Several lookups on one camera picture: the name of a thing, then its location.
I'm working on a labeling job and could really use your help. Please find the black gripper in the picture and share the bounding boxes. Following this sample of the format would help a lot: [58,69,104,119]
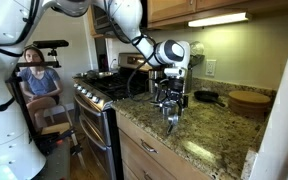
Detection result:
[157,77,189,118]

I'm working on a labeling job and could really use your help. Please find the small silver measuring cup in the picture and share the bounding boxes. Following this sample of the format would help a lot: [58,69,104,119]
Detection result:
[166,113,180,135]

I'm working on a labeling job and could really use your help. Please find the black cast iron skillet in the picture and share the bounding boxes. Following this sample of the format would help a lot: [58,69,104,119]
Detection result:
[193,90,227,108]

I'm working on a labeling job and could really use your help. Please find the wooden lower cabinet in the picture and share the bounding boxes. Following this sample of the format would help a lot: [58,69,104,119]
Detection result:
[115,111,213,180]

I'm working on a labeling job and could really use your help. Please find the round wooden board stack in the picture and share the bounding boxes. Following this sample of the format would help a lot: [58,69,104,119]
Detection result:
[227,90,272,118]

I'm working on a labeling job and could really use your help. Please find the silver frying pan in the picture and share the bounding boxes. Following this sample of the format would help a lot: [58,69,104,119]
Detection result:
[73,70,118,80]

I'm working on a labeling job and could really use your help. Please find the stainless steel gas range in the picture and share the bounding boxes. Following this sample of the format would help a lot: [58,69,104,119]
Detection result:
[72,52,155,180]

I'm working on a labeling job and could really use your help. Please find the under-cabinet light bar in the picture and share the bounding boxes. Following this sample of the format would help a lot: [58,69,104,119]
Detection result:
[187,12,253,28]

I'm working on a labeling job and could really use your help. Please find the wooden upper cabinets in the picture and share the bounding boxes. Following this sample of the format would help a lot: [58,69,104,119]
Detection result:
[146,0,288,29]

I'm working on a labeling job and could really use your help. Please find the white door panel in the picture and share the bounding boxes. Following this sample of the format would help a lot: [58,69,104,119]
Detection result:
[248,8,288,180]

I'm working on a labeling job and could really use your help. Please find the white chair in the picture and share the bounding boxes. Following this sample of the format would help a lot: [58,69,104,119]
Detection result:
[43,102,76,128]

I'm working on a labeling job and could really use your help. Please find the light wooden board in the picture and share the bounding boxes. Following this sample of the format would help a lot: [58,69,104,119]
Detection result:
[40,121,72,136]

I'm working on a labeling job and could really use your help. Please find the black orange bar clamp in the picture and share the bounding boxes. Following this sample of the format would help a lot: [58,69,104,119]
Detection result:
[37,128,78,155]

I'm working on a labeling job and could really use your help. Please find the seated person blue shirt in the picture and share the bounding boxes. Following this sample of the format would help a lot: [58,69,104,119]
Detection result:
[18,44,65,130]

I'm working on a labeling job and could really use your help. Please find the black stand pole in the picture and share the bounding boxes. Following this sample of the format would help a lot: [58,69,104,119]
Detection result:
[6,64,40,143]

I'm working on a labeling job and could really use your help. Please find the white wall outlet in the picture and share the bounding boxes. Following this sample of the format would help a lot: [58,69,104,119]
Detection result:
[205,59,217,77]

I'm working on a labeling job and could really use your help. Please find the black stereo camera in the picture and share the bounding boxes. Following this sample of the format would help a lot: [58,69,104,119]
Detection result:
[32,39,70,50]

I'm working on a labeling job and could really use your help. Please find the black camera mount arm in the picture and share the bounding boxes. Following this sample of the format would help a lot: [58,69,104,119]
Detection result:
[15,48,62,69]

